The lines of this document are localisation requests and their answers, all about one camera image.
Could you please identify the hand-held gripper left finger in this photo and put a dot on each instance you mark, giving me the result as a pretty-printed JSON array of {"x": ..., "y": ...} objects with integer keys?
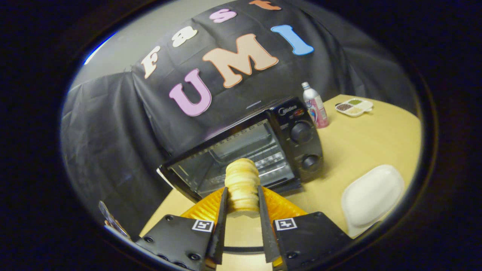
[{"x": 220, "y": 233}]

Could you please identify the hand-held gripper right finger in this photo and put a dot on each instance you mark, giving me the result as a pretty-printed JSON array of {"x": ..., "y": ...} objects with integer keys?
[{"x": 265, "y": 233}]

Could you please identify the yellow ridged bread roll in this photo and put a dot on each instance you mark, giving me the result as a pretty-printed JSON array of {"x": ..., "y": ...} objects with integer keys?
[{"x": 242, "y": 180}]

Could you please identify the black toaster oven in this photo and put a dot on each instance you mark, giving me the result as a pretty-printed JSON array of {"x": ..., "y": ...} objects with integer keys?
[{"x": 301, "y": 150}]

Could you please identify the smartphone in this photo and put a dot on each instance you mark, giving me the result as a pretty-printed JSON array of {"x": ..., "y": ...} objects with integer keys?
[{"x": 111, "y": 220}]

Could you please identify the white plate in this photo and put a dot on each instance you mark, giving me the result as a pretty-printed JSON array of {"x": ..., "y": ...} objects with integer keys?
[{"x": 372, "y": 197}]

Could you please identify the silver bottle with pink label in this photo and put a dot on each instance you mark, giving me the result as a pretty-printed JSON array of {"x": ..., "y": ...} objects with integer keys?
[{"x": 316, "y": 107}]

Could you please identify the white divided dish with grains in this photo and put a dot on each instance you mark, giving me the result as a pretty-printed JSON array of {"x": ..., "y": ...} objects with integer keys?
[{"x": 354, "y": 107}]

